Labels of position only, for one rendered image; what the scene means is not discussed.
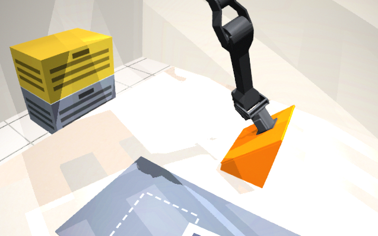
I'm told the white square tile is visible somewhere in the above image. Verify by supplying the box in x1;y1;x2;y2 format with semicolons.
183;223;220;236

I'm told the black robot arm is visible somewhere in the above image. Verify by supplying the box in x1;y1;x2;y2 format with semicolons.
206;0;278;135

